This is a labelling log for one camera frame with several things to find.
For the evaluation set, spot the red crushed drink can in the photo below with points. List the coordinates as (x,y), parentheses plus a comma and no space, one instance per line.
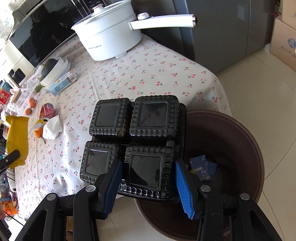
(47,111)

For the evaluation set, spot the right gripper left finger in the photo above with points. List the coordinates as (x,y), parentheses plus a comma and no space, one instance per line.
(108,190)

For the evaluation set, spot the small orange fruit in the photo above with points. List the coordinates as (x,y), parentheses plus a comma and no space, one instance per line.
(32,102)
(28,111)

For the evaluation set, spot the white tissue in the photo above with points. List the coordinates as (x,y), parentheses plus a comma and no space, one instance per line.
(52,128)

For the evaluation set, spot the grey refrigerator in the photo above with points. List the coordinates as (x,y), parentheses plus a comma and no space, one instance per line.
(226,32)

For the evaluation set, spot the cherry print tablecloth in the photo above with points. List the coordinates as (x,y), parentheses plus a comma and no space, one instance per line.
(147,69)

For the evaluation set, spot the small blue carton box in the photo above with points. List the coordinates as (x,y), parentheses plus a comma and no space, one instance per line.
(203,168)

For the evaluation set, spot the dark green squash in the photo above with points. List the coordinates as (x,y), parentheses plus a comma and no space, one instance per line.
(48,66)

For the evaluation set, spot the white electric cooking pot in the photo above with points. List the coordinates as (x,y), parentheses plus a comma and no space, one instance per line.
(110,31)

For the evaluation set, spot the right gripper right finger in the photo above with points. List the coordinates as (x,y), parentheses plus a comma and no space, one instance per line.
(188,192)

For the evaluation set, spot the upper cardboard box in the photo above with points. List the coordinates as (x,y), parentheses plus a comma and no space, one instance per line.
(283,43)

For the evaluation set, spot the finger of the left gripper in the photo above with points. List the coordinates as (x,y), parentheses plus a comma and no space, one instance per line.
(9,159)

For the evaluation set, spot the glass cake stand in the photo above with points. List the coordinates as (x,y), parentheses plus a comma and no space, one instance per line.
(21,93)

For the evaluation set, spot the light blue milk carton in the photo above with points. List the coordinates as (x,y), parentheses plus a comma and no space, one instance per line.
(63,82)

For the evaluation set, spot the yellow snack wrapper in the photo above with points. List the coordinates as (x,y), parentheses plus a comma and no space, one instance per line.
(18,138)

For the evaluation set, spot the black wire snack rack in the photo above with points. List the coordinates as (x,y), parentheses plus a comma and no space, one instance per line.
(9,199)

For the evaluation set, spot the white stacked bowls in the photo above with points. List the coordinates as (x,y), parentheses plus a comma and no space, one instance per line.
(62,67)

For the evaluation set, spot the black microwave oven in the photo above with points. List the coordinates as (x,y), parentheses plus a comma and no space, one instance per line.
(40,27)

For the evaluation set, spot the brown plastic trash bin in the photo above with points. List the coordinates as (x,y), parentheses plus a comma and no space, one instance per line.
(225,142)

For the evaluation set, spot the black plastic food tray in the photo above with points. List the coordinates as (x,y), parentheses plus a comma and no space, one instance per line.
(147,135)

